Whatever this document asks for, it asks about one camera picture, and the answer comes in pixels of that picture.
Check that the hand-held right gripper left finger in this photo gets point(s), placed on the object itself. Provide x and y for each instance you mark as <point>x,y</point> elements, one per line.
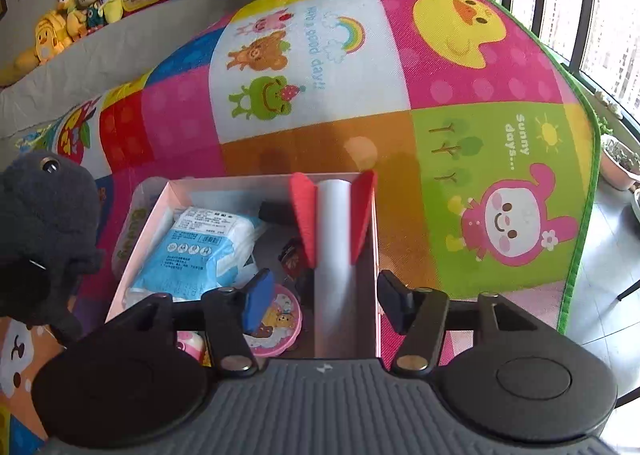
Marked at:
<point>257,302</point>

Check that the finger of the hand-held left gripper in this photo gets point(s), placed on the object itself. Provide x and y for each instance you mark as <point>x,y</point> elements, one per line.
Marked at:
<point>20,287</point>

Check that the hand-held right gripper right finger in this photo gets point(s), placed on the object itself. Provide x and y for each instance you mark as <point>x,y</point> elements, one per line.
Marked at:
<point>392,302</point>

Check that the round pink cartoon tin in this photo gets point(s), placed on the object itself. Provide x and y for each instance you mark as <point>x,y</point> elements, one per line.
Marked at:
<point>282,322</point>

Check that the white red foam rocket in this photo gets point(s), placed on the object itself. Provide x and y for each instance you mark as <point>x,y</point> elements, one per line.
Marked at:
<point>335,245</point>

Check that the blue white tissue pack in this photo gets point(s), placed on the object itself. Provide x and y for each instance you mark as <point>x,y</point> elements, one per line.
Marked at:
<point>190,255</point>

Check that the dark grey plush toy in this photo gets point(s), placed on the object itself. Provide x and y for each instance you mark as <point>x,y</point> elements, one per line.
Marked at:
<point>60,215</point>

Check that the pink cardboard box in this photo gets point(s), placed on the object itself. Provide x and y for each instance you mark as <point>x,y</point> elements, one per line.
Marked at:
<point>225,185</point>

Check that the yellow long pillow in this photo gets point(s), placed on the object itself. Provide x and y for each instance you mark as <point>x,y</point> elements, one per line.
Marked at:
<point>17,67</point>

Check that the colourful cartoon play mat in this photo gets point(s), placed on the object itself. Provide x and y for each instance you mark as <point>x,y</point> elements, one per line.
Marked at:
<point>500,80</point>

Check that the yellow duck backpack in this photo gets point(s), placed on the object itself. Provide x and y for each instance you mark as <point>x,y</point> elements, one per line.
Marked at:
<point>50,37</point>

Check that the pink white plant pot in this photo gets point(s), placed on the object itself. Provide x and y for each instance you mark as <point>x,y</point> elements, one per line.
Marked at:
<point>617,170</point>

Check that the white tall pot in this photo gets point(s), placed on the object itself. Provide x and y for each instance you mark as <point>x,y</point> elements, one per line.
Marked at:
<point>636,205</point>

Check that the grey sofa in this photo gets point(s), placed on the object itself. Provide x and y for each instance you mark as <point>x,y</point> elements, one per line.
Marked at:
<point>125,45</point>

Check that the yellow duck plush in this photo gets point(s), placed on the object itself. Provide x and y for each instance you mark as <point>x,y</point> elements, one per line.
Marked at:
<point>72,15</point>

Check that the boy doll plush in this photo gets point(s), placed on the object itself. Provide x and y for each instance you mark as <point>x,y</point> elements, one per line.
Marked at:
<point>90,2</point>

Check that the banana plush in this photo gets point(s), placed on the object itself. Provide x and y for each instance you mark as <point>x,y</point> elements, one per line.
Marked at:
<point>110,2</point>

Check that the black framed window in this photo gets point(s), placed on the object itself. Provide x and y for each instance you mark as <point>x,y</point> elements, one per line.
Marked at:
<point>615,35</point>

